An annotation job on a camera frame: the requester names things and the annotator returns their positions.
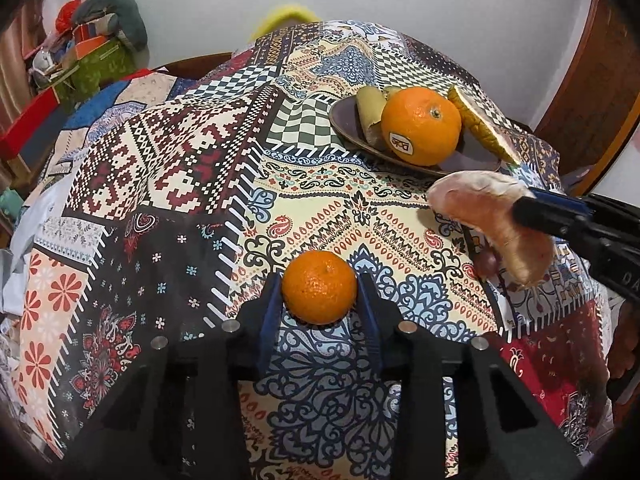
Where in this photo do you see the teal cloth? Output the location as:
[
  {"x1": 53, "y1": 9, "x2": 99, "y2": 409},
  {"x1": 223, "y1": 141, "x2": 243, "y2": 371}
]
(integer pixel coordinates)
[{"x1": 0, "y1": 187, "x2": 24, "y2": 227}]

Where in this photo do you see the small orange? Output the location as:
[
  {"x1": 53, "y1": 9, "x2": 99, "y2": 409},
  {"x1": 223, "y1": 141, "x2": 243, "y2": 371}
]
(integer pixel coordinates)
[{"x1": 281, "y1": 251, "x2": 358, "y2": 325}]

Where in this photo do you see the pomelo wedge with rind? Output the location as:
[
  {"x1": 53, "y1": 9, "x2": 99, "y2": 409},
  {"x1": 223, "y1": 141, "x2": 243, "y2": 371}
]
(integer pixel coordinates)
[{"x1": 447, "y1": 85, "x2": 522, "y2": 165}]

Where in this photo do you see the red plastic bag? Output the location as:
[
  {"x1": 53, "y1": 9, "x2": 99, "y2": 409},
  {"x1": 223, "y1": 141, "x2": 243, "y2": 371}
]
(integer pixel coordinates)
[{"x1": 55, "y1": 0, "x2": 84, "y2": 33}]

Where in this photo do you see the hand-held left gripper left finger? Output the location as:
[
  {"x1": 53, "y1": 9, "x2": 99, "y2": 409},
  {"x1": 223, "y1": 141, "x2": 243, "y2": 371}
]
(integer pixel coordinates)
[{"x1": 75, "y1": 272, "x2": 286, "y2": 480}]

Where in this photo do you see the blue patchwork quilt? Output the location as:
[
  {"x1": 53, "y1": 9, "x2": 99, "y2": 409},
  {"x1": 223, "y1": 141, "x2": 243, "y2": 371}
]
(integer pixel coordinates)
[{"x1": 62, "y1": 69, "x2": 177, "y2": 133}]

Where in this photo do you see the grey white cloth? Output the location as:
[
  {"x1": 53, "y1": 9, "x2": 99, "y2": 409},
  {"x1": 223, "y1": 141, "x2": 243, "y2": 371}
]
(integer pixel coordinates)
[{"x1": 0, "y1": 220, "x2": 32, "y2": 321}]

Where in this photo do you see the striped brown curtain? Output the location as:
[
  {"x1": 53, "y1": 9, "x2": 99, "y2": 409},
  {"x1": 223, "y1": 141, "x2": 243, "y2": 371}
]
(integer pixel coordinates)
[{"x1": 0, "y1": 0, "x2": 51, "y2": 111}]

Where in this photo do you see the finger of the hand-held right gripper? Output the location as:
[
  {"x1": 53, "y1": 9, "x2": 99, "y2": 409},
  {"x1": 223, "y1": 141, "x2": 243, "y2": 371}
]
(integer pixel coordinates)
[
  {"x1": 522, "y1": 187, "x2": 608, "y2": 216},
  {"x1": 511, "y1": 199, "x2": 601, "y2": 251}
]

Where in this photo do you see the small brown fruit piece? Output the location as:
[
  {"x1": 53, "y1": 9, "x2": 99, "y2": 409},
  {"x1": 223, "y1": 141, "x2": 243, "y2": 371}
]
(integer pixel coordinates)
[{"x1": 475, "y1": 250, "x2": 501, "y2": 279}]

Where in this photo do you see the red box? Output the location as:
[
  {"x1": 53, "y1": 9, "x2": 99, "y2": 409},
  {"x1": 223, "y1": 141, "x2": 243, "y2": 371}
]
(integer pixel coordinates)
[{"x1": 0, "y1": 87, "x2": 72, "y2": 161}]

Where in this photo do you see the brown wooden door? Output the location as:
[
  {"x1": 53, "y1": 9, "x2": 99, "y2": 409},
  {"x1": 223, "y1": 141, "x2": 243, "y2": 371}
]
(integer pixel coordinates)
[{"x1": 532, "y1": 0, "x2": 640, "y2": 196}]

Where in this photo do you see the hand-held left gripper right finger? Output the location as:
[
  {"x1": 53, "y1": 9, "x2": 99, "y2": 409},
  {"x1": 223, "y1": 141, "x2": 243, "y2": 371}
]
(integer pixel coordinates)
[{"x1": 356, "y1": 272, "x2": 586, "y2": 480}]

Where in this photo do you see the dark wooden bed frame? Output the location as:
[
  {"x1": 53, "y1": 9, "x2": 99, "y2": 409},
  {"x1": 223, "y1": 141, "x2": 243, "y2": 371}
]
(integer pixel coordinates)
[{"x1": 149, "y1": 51, "x2": 237, "y2": 75}]

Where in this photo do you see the yellow curved foam object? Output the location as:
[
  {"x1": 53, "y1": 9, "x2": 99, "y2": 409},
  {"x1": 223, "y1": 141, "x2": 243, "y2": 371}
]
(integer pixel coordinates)
[{"x1": 250, "y1": 4, "x2": 321, "y2": 42}]

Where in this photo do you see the small white fan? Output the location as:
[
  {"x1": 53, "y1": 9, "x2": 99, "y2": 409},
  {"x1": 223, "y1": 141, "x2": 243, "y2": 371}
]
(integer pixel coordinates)
[{"x1": 32, "y1": 52, "x2": 57, "y2": 79}]

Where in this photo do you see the large orange with sticker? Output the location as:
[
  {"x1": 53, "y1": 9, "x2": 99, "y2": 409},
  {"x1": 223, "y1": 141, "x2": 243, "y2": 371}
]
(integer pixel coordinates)
[{"x1": 381, "y1": 86, "x2": 463, "y2": 167}]

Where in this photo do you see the dark purple plate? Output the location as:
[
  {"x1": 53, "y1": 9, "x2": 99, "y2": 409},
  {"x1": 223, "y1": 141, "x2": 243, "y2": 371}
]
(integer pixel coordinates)
[{"x1": 329, "y1": 94, "x2": 502, "y2": 177}]

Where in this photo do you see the pink peeled pomelo segment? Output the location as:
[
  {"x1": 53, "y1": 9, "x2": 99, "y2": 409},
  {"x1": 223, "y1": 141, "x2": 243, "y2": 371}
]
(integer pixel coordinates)
[{"x1": 426, "y1": 171, "x2": 556, "y2": 286}]

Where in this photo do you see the patchwork patterned tablecloth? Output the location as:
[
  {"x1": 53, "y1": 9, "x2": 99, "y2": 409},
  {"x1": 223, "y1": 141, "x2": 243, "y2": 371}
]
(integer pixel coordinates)
[{"x1": 10, "y1": 19, "x2": 616, "y2": 480}]

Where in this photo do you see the orange cardboard box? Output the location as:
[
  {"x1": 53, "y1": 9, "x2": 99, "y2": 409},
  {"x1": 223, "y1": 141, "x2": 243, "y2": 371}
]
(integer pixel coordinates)
[{"x1": 72, "y1": 35, "x2": 109, "y2": 57}]

